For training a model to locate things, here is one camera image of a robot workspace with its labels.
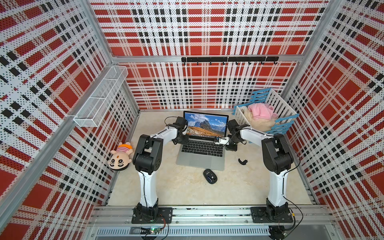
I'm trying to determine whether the black wireless mouse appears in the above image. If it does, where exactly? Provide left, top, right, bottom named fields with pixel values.
left=203, top=169, right=218, bottom=185

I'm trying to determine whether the black mouse battery cover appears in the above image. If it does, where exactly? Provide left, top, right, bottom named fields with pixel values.
left=238, top=159, right=248, bottom=166

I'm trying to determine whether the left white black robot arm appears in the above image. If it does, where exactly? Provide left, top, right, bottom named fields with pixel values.
left=132, top=117, right=189, bottom=224

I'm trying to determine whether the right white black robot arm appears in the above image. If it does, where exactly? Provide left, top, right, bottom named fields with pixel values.
left=225, top=120, right=294, bottom=223

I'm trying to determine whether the silver open laptop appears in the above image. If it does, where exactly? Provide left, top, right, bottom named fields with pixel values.
left=176, top=111, right=229, bottom=171

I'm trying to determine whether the cream fluffy cloth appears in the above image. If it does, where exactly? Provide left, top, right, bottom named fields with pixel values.
left=240, top=107, right=275, bottom=133

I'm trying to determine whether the pink cloth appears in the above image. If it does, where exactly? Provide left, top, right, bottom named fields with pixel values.
left=248, top=103, right=278, bottom=120

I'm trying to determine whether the white blue slatted crate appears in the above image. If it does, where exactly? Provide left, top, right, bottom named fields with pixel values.
left=233, top=88, right=299, bottom=135

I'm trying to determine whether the orange plush doll toy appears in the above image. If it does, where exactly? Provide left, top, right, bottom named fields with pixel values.
left=107, top=142, right=134, bottom=171

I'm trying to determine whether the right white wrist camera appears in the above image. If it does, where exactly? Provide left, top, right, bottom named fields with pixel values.
left=214, top=137, right=230, bottom=146

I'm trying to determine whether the black wall hook rail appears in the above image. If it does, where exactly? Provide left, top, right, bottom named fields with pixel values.
left=181, top=56, right=280, bottom=64

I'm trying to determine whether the white wire mesh shelf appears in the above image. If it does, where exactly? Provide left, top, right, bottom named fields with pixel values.
left=74, top=66, right=128, bottom=128

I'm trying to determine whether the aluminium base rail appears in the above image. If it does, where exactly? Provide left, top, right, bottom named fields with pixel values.
left=84, top=205, right=343, bottom=240

